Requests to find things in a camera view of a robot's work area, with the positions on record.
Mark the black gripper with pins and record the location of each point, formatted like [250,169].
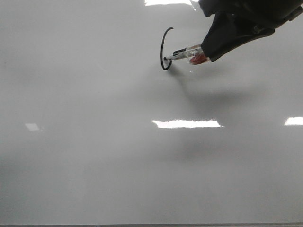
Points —
[232,24]

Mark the white glossy whiteboard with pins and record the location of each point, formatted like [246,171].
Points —
[94,131]

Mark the black marker pen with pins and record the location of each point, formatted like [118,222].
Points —
[194,54]

